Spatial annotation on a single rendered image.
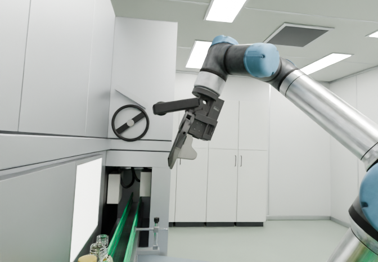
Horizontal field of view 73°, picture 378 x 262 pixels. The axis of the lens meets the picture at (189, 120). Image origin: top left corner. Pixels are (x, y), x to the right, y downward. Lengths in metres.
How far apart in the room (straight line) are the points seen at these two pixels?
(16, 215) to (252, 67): 0.55
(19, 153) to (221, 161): 4.02
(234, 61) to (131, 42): 1.09
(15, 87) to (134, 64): 1.07
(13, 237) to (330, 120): 0.66
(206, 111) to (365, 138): 0.34
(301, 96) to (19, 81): 0.61
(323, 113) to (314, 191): 5.13
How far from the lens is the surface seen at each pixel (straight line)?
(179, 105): 0.63
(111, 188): 1.70
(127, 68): 1.60
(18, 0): 0.63
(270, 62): 0.61
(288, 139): 5.40
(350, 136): 0.62
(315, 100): 0.65
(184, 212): 4.47
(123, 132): 1.54
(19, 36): 0.62
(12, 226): 0.58
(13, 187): 0.55
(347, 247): 0.52
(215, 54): 0.67
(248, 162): 4.59
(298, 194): 5.58
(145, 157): 1.54
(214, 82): 0.65
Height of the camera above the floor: 1.39
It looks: 5 degrees up
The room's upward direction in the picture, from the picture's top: 2 degrees clockwise
